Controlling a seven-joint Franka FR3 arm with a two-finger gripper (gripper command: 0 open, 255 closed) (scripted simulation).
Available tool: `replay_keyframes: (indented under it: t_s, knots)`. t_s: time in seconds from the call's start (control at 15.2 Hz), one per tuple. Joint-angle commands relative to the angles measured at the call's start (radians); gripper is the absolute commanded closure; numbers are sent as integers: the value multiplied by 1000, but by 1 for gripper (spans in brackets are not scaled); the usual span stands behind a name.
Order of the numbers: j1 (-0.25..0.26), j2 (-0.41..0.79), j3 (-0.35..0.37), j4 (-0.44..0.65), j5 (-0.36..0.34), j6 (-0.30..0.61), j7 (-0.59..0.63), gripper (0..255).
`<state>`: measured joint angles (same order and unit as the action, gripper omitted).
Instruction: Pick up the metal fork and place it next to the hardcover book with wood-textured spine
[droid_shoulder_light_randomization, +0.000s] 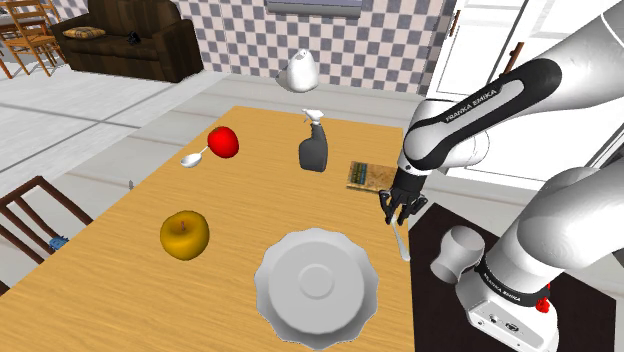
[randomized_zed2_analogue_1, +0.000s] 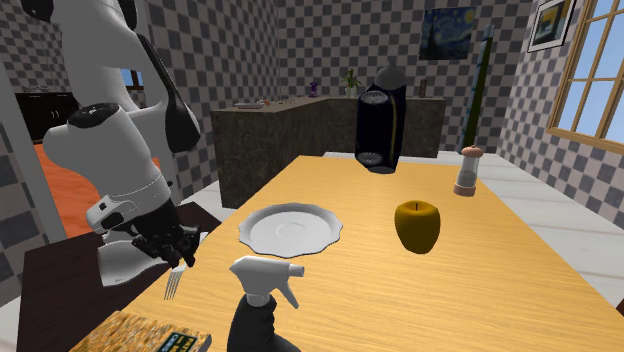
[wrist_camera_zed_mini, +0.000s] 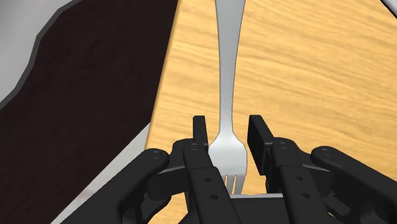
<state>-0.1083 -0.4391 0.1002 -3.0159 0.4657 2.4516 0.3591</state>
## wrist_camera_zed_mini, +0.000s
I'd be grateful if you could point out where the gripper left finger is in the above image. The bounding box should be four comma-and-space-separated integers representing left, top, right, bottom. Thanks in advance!
60, 115, 243, 224

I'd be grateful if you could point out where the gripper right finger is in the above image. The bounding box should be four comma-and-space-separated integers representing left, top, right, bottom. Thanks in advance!
247, 114, 397, 224

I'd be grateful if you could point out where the light wooden table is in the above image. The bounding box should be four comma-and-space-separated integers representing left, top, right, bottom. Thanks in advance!
144, 0, 397, 224

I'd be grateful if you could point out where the silver fork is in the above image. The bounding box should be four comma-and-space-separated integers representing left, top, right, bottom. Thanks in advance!
207, 0, 248, 195

